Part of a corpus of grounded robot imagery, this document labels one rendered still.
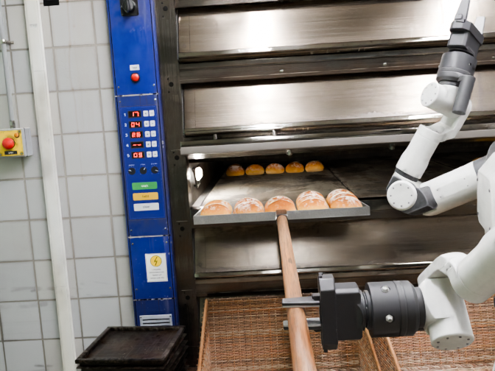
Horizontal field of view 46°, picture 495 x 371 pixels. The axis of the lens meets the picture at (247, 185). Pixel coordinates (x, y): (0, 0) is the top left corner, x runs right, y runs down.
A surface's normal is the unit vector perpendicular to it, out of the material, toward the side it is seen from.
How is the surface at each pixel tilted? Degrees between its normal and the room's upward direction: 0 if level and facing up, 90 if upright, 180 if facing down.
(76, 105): 90
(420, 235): 70
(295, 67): 90
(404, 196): 82
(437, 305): 45
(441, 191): 82
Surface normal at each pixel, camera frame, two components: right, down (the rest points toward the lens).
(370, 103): -0.05, -0.22
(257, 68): -0.04, 0.13
